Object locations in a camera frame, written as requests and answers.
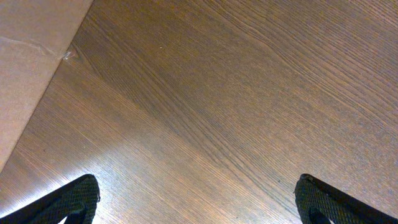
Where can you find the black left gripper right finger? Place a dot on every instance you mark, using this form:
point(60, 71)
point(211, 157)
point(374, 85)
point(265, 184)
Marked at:
point(319, 202)

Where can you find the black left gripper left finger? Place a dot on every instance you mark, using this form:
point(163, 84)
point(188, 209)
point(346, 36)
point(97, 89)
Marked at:
point(75, 202)

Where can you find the open cardboard box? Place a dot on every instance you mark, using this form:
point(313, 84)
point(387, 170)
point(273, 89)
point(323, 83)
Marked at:
point(35, 36)

